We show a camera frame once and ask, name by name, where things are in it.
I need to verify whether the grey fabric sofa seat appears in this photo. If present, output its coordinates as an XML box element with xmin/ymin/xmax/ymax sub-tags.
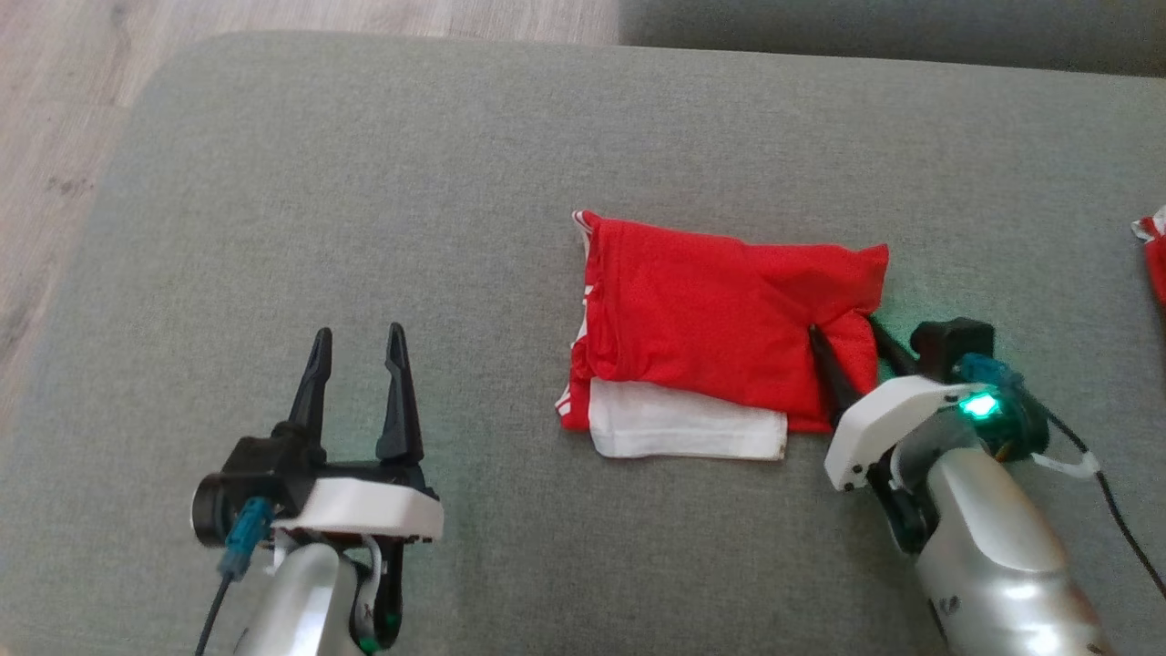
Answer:
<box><xmin>0</xmin><ymin>32</ymin><xmax>1166</xmax><ymax>656</ymax></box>

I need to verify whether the black teal left arm cable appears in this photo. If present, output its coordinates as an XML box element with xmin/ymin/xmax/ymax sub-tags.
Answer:
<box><xmin>194</xmin><ymin>497</ymin><xmax>274</xmax><ymax>656</ymax></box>

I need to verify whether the red white basketball jersey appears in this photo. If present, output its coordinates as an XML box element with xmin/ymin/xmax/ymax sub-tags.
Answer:
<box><xmin>557</xmin><ymin>210</ymin><xmax>891</xmax><ymax>461</ymax></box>

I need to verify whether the red shorts white stripe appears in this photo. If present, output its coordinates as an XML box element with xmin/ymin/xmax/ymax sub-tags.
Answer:
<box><xmin>1131</xmin><ymin>205</ymin><xmax>1166</xmax><ymax>315</ymax></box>

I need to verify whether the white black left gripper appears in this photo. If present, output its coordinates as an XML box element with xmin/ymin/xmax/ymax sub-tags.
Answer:
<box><xmin>273</xmin><ymin>323</ymin><xmax>445</xmax><ymax>652</ymax></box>

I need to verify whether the grey fabric sofa cushion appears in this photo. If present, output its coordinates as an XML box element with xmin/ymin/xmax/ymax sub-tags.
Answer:
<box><xmin>619</xmin><ymin>0</ymin><xmax>1166</xmax><ymax>78</ymax></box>

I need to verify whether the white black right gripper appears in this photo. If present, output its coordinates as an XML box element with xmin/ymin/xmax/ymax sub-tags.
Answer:
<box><xmin>807</xmin><ymin>314</ymin><xmax>1048</xmax><ymax>557</ymax></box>

